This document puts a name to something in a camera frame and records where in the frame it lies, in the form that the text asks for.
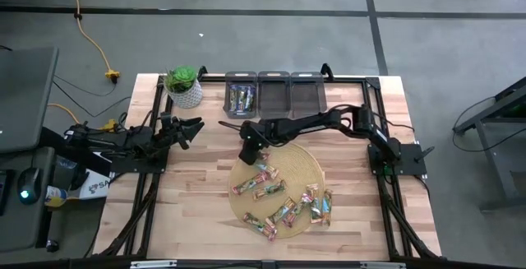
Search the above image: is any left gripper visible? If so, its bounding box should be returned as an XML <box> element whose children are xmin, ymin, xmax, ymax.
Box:
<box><xmin>158</xmin><ymin>112</ymin><xmax>205</xmax><ymax>151</ymax></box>

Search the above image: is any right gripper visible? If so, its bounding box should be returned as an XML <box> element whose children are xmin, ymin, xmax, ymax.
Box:
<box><xmin>239</xmin><ymin>137</ymin><xmax>270</xmax><ymax>166</ymax></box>

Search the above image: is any granola bar orange wrapper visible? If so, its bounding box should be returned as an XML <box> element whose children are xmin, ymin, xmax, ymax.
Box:
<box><xmin>306</xmin><ymin>183</ymin><xmax>324</xmax><ymax>225</ymax></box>
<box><xmin>320</xmin><ymin>188</ymin><xmax>334</xmax><ymax>227</ymax></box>
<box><xmin>265</xmin><ymin>196</ymin><xmax>298</xmax><ymax>227</ymax></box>
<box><xmin>251</xmin><ymin>179</ymin><xmax>288</xmax><ymax>202</ymax></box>

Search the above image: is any granola bar blue wrapper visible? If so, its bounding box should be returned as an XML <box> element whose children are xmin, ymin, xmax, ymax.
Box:
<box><xmin>246</xmin><ymin>85</ymin><xmax>257</xmax><ymax>113</ymax></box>
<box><xmin>237</xmin><ymin>84</ymin><xmax>248</xmax><ymax>113</ymax></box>
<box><xmin>228</xmin><ymin>84</ymin><xmax>239</xmax><ymax>113</ymax></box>

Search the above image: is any succulent in white patterned pot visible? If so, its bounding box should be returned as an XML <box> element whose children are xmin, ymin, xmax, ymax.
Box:
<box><xmin>163</xmin><ymin>65</ymin><xmax>205</xmax><ymax>110</ymax></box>

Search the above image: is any grey plastic bin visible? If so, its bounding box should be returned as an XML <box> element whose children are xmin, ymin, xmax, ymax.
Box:
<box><xmin>223</xmin><ymin>71</ymin><xmax>259</xmax><ymax>120</ymax></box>
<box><xmin>289</xmin><ymin>71</ymin><xmax>329</xmax><ymax>120</ymax></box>
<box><xmin>256</xmin><ymin>70</ymin><xmax>293</xmax><ymax>121</ymax></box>

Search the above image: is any round woven straw placemat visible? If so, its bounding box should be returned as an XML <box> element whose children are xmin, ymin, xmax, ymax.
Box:
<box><xmin>228</xmin><ymin>142</ymin><xmax>325</xmax><ymax>239</ymax></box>

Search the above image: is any white printed box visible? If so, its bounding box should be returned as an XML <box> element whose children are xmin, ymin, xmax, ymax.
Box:
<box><xmin>76</xmin><ymin>169</ymin><xmax>112</xmax><ymax>201</ymax></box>

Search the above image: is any yellow blue bottle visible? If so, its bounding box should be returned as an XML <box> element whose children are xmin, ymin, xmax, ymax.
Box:
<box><xmin>44</xmin><ymin>185</ymin><xmax>69</xmax><ymax>208</ymax></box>

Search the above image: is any grey desk panel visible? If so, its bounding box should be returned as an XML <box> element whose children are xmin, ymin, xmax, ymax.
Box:
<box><xmin>0</xmin><ymin>46</ymin><xmax>59</xmax><ymax>155</ymax></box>

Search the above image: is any black computer mouse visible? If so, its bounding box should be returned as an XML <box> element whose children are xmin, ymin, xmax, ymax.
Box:
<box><xmin>16</xmin><ymin>167</ymin><xmax>42</xmax><ymax>206</ymax></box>

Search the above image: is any grey desk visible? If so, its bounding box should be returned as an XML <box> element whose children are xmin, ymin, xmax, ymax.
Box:
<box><xmin>0</xmin><ymin>146</ymin><xmax>57</xmax><ymax>253</ymax></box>

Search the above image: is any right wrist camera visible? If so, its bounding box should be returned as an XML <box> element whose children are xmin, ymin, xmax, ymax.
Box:
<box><xmin>240</xmin><ymin>120</ymin><xmax>265</xmax><ymax>141</ymax></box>

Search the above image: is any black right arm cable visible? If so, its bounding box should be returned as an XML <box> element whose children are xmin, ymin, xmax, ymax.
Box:
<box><xmin>217</xmin><ymin>119</ymin><xmax>244</xmax><ymax>132</ymax></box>

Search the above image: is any yellow extension cable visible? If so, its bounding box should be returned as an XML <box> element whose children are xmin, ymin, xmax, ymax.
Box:
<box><xmin>61</xmin><ymin>0</ymin><xmax>122</xmax><ymax>84</ymax></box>
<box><xmin>47</xmin><ymin>103</ymin><xmax>120</xmax><ymax>133</ymax></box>

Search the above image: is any black floor cable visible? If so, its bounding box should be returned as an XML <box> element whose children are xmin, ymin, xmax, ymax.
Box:
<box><xmin>52</xmin><ymin>74</ymin><xmax>132</xmax><ymax>118</ymax></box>

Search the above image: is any black aluminium table frame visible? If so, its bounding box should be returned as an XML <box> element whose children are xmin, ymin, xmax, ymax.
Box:
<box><xmin>92</xmin><ymin>63</ymin><xmax>443</xmax><ymax>262</ymax></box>

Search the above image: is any silver metal bracket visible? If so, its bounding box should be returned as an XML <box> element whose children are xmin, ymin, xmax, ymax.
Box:
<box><xmin>360</xmin><ymin>262</ymin><xmax>408</xmax><ymax>269</ymax></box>
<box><xmin>130</xmin><ymin>260</ymin><xmax>178</xmax><ymax>269</ymax></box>

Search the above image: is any grey side table frame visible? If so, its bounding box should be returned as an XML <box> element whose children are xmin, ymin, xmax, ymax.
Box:
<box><xmin>451</xmin><ymin>75</ymin><xmax>526</xmax><ymax>213</ymax></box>

